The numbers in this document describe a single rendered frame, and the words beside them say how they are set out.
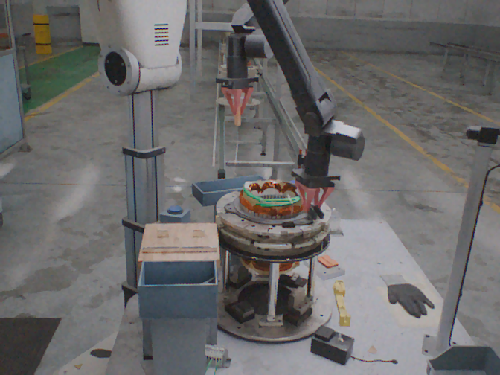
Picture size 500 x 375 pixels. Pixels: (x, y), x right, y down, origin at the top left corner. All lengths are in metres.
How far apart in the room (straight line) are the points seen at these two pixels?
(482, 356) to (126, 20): 1.27
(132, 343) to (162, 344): 0.22
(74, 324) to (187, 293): 1.80
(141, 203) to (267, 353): 0.64
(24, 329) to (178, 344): 1.76
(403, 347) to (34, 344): 1.86
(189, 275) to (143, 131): 0.57
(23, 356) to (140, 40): 1.73
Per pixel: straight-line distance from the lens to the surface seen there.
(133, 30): 1.46
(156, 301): 1.10
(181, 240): 1.26
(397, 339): 1.48
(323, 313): 1.48
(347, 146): 1.11
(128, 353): 1.37
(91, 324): 2.83
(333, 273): 1.69
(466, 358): 1.42
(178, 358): 1.21
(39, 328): 2.85
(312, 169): 1.15
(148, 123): 1.59
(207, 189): 1.67
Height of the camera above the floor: 1.64
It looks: 21 degrees down
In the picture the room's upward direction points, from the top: 3 degrees clockwise
